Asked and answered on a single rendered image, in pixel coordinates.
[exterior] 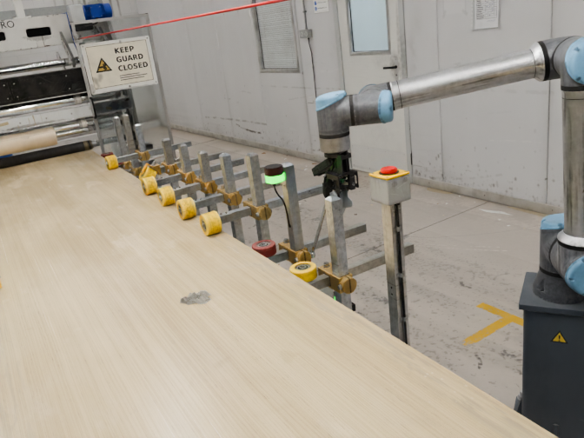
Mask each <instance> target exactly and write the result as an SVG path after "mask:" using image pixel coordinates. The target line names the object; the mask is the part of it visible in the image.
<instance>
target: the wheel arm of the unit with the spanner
mask: <svg viewBox="0 0 584 438"><path fill-rule="evenodd" d="M366 231H367V227H366V223H363V222H359V223H357V224H354V225H351V226H348V227H346V228H344V233H345V239H347V238H350V237H351V236H356V235H359V234H361V233H364V232H366ZM314 240H315V238H313V239H310V240H307V241H306V242H304V247H306V248H307V249H308V252H309V251H310V250H312V248H313V244H314ZM327 245H329V234H326V235H323V236H319V239H318V242H317V244H316V248H315V249H319V248H322V247H324V246H327ZM268 259H269V260H270V261H272V262H274V263H279V262H282V261H285V260H288V259H289V255H288V251H287V250H285V249H280V250H278V251H276V253H275V254H274V255H273V256H271V257H268Z"/></svg>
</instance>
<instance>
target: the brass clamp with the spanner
mask: <svg viewBox="0 0 584 438"><path fill-rule="evenodd" d="M278 245H279V250H280V249H285V250H287V251H288V255H289V259H288V260H287V261H289V262H291V263H293V264H295V263H297V262H310V261H311V254H310V253H309V252H308V249H307V248H306V247H304V249H299V250H297V251H294V250H293V249H291V248H290V243H283V242H280V243H278Z"/></svg>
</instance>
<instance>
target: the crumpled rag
mask: <svg viewBox="0 0 584 438"><path fill-rule="evenodd" d="M209 295H211V294H210V293H209V292H208V291H206V290H200V292H198V293H195V292H193V293H189V295H188V296H185V297H182V298H181V299H180V303H183V304H187V305H190V304H192V303H193V304H194V303H198V304H204V303H205V304H206V303H207V302H209V301H211V299H210V298H209V297H208V296H209Z"/></svg>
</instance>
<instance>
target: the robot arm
mask: <svg viewBox="0 0 584 438"><path fill-rule="evenodd" d="M532 78H534V79H535V80H537V81H539V82H544V81H548V80H554V79H559V78H560V79H561V96H562V146H563V195H564V214H554V215H550V216H545V217H543V218H542V220H541V227H540V264H539V270H538V272H537V275H536V277H535V279H534V281H533V292H534V294H535V295H537V296H538V297H540V298H541V299H542V300H545V301H548V302H553V303H559V304H578V303H583V302H584V36H562V37H556V38H551V39H547V40H543V41H539V42H535V43H533V45H532V46H531V47H530V49H529V50H522V51H518V52H515V53H511V54H507V55H503V56H497V57H493V58H489V59H485V60H481V61H478V62H474V63H467V64H463V65H460V66H456V67H452V68H448V69H444V70H437V71H434V72H430V73H427V74H423V75H419V76H412V77H409V78H405V79H401V80H397V81H393V82H387V83H380V84H369V85H366V86H364V87H363V88H362V89H361V90H360V92H359V93H358V94H353V95H347V92H346V91H344V90H340V91H334V92H329V93H326V94H323V95H320V96H318V97H317V98H316V100H315V106H316V109H315V111H316V115H317V123H318V130H319V141H320V150H321V152H322V153H324V157H326V158H327V159H325V160H324V161H323V162H321V163H319V164H317V165H316V166H315V167H314V168H313V169H312V172H313V175H314V176H323V175H324V176H323V177H324V180H323V183H322V192H323V195H324V197H325V198H327V197H328V196H332V195H334V196H338V197H340V198H341V199H342V214H343V213H344V211H345V209H346V208H349V207H352V206H353V202H352V200H351V199H350V198H349V197H348V190H349V189H350V190H353V189H355V187H357V188H359V183H358V173H357V171H356V170H352V169H350V168H349V161H348V159H349V158H350V157H351V153H349V152H348V150H349V149H350V138H349V127H351V126H358V125H367V124H375V123H389V122H392V121H393V119H394V110H398V109H402V108H407V107H410V106H414V105H418V104H422V103H429V102H433V101H437V100H441V99H444V98H449V97H452V96H459V95H463V94H467V93H471V92H475V91H479V90H485V89H490V88H493V87H498V86H502V85H505V84H510V83H517V82H520V81H524V80H528V79H532ZM355 176H356V181H357V183H355ZM333 190H335V191H333Z"/></svg>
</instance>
